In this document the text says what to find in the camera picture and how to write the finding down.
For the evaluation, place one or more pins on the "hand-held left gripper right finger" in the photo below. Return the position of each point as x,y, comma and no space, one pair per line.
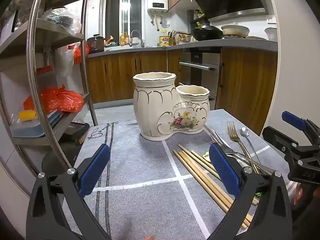
223,170

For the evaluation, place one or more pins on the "steel kitchen faucet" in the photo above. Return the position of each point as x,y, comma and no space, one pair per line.
136,33

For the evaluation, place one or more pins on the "cream floral ceramic utensil holder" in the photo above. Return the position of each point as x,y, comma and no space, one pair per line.
155,110

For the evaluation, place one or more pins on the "silver metal fork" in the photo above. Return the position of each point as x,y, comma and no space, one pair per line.
218,141

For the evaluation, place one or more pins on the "white clay pot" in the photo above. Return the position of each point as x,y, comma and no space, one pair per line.
235,30

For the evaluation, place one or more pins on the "built-in steel oven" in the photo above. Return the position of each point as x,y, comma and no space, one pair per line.
200,62

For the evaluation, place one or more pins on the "clear plastic storage box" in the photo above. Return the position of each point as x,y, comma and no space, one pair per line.
30,130

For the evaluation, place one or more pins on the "stainless steel shelf rack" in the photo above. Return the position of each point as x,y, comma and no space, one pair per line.
37,40

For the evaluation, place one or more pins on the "grey kitchen countertop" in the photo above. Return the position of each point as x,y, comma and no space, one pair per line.
225,43

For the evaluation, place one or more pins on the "clear bag of dark goods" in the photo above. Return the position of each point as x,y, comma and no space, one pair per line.
62,20

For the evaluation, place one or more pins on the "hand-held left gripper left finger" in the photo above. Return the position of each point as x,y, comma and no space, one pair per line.
96,170

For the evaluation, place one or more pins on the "white bowl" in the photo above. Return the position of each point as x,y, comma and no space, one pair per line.
272,33

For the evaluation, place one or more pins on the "gold metal fork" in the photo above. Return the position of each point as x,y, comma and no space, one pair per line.
232,132

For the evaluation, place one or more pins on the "wooden lower kitchen cabinets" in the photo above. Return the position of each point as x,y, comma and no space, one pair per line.
245,87

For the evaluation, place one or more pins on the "large orange plastic bag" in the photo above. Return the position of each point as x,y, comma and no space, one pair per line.
60,98

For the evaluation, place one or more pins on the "white plastic bag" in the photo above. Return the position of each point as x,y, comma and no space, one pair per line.
66,60

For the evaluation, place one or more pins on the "person's right hand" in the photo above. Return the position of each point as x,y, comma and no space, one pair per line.
298,195

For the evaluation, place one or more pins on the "plastic jar with orange lid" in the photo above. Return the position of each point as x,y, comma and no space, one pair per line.
46,69

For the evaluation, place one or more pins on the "yellow plastic item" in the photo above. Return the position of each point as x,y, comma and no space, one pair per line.
28,115

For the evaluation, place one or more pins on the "hanging orange plastic bag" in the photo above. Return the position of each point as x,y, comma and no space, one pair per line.
80,52

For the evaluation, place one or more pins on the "knife and scissors holder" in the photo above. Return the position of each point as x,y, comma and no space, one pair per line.
172,40

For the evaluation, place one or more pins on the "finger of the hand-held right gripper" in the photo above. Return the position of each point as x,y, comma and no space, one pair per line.
277,136
292,120

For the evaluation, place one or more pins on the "sliding kitchen window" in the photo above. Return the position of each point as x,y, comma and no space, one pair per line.
125,17

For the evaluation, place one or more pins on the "silver flower-end spoon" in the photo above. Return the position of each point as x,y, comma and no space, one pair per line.
244,131

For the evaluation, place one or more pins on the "black wok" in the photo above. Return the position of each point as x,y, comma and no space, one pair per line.
207,33

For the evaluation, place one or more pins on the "amber sauce bottles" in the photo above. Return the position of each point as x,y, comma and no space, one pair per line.
124,39

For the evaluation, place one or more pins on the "wooden chopstick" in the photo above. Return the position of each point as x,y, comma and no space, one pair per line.
203,165
197,177
202,158
192,157

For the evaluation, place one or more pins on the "grey table mat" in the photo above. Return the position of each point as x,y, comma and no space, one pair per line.
140,162

